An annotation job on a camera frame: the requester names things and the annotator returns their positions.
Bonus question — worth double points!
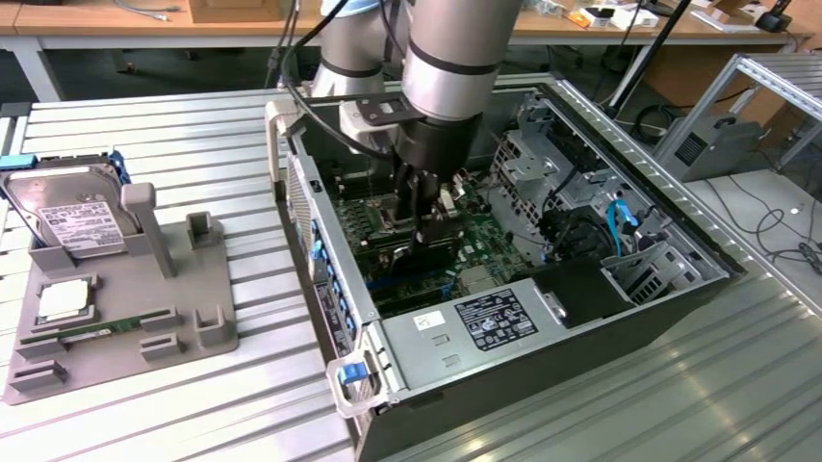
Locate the green RAM stick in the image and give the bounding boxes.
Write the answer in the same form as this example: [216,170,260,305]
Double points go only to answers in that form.
[21,312,165,346]

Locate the open black PC case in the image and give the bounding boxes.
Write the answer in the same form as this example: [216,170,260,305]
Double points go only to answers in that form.
[264,71,750,462]

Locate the black expansion slot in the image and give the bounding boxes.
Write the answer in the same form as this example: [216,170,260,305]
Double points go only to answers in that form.
[371,286,444,314]

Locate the black stand pole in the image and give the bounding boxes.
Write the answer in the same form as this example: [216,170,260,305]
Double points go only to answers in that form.
[606,0,696,110]

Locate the metal socket cover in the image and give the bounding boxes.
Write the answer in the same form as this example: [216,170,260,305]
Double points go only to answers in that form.
[439,173,468,220]

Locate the aluminium profile frame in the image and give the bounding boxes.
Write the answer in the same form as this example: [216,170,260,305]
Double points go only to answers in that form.
[651,51,822,174]

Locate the orange and white box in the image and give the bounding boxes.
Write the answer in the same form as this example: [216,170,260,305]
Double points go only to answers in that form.
[567,7,618,29]

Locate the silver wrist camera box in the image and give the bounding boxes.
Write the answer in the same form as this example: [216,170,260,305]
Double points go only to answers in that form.
[337,94,428,156]

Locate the grey power supply unit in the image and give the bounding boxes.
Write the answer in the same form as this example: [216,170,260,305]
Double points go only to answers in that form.
[377,276,570,391]

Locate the black wire bundle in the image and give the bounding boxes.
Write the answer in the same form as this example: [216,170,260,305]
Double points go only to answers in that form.
[538,209,611,264]

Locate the green graphics card black cooler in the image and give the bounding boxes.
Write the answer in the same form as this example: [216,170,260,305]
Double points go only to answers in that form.
[359,225,463,290]

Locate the black tangled cables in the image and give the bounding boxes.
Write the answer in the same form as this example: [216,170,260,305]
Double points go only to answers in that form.
[704,175,822,276]

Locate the black coiled cable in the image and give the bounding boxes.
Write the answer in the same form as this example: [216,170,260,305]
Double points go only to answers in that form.
[632,103,683,145]

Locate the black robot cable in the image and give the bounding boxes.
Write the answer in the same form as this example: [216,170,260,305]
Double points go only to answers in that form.
[267,0,412,163]

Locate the white cable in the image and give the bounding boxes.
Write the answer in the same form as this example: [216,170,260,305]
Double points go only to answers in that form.
[115,0,172,23]

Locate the perforated grey disk bay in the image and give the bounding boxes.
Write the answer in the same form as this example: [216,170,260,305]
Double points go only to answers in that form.
[600,239,711,308]

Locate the brown wooden box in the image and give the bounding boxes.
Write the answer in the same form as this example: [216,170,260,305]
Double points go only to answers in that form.
[189,0,284,24]

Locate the large brown cardboard box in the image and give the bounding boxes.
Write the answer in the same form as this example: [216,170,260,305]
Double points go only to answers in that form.
[640,45,795,115]

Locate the black RAM stick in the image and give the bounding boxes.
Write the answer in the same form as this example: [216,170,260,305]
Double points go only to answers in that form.
[364,229,412,259]

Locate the green motherboard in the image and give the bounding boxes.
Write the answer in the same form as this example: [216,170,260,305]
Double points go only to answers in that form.
[329,166,534,319]

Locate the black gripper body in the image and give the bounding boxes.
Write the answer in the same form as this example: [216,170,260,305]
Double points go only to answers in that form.
[389,113,486,178]

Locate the tall grey metal disk bay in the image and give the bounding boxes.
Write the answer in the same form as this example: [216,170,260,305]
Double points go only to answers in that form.
[491,90,634,232]

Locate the CPU socket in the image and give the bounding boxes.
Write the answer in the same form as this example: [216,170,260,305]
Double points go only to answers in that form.
[376,194,403,232]

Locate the grey box device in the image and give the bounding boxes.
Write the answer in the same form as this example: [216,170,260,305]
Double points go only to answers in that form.
[670,116,766,183]

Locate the blue plastic disk caddy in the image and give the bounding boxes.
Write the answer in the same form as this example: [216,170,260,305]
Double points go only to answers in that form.
[0,148,133,203]

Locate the wooden desk grey frame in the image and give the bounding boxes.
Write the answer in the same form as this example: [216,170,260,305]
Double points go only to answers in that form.
[506,0,814,64]
[0,0,325,102]

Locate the black desk device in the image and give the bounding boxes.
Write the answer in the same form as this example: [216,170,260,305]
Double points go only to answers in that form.
[754,0,796,34]

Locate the blue disk wire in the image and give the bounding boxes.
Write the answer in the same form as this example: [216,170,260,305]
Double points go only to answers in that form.
[604,199,640,259]

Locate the silver CPU chip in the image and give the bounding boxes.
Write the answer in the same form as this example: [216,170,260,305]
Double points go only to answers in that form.
[36,281,89,321]

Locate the silver hard disk white label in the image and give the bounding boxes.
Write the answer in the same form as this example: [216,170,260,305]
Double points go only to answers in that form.
[0,163,140,261]

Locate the grey plastic parts rack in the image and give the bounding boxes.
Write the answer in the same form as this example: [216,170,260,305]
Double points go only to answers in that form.
[0,181,240,406]

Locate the silver chipset heatsink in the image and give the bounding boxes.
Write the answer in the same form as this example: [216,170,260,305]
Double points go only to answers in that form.
[459,267,499,295]

